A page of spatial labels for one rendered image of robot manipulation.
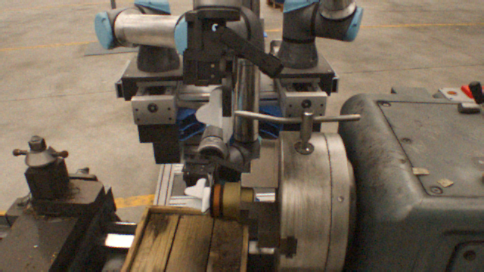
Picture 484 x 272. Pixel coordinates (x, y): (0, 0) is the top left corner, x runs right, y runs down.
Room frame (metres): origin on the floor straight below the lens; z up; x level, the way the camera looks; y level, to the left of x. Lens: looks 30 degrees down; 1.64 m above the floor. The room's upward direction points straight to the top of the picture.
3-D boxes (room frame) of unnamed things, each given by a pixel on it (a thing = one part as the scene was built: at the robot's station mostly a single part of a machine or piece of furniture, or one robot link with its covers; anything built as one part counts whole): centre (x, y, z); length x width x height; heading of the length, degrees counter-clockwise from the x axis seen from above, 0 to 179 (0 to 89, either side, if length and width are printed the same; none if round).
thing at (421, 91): (0.87, -0.42, 1.24); 0.09 x 0.08 x 0.03; 87
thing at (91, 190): (0.78, 0.47, 0.99); 0.20 x 0.10 x 0.05; 87
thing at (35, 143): (0.78, 0.49, 1.17); 0.04 x 0.04 x 0.03
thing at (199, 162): (0.78, 0.09, 1.08); 0.12 x 0.09 x 0.08; 176
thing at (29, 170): (0.77, 0.49, 1.07); 0.07 x 0.07 x 0.10; 87
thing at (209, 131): (0.94, 0.07, 1.08); 0.11 x 0.08 x 0.09; 176
